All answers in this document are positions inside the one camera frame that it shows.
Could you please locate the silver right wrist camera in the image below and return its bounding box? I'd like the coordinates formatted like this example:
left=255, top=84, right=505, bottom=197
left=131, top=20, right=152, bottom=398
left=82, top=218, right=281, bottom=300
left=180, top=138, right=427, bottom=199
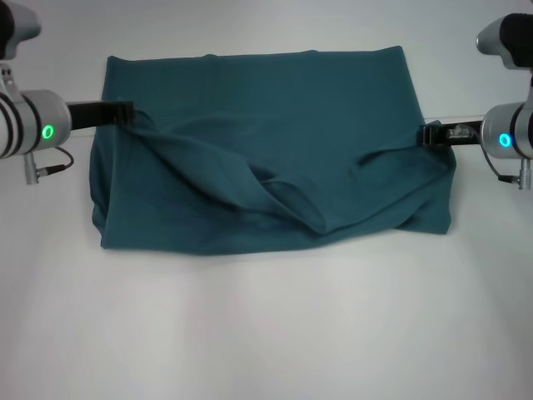
left=476, top=12, right=533, bottom=71

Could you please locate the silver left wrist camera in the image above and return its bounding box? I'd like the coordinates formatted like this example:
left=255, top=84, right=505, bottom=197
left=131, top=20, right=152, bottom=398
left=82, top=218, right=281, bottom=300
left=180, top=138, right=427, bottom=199
left=0, top=0, right=42, bottom=62

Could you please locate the dark left gripper cable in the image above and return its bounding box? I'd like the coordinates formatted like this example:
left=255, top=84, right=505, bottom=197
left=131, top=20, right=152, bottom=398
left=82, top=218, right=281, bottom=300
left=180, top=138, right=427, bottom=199
left=35, top=145, right=75, bottom=175

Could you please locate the silver camera mount bracket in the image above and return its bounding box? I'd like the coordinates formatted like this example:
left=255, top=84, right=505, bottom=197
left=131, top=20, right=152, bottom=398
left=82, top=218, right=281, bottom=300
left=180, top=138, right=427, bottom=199
left=0, top=60, right=18, bottom=98

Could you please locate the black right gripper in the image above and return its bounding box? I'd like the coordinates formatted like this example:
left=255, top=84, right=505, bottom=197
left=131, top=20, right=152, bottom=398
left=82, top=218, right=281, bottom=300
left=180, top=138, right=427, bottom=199
left=417, top=119, right=485, bottom=149

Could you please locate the right gripper cable with fitting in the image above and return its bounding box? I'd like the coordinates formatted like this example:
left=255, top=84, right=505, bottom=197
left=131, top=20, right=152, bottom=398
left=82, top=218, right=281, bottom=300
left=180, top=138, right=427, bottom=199
left=447, top=123, right=521, bottom=183

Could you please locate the teal blue FREE t-shirt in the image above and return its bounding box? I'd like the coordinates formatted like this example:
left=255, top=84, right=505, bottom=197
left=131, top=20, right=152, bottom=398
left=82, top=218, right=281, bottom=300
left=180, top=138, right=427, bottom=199
left=89, top=44, right=457, bottom=252

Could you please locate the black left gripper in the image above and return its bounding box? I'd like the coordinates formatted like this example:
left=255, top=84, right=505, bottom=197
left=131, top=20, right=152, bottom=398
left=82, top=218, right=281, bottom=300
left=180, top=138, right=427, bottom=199
left=66, top=99, right=135, bottom=131

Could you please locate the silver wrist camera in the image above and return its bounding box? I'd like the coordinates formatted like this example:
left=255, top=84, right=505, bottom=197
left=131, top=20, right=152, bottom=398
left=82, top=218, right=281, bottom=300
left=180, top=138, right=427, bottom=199
left=476, top=12, right=533, bottom=71
left=0, top=0, right=42, bottom=62

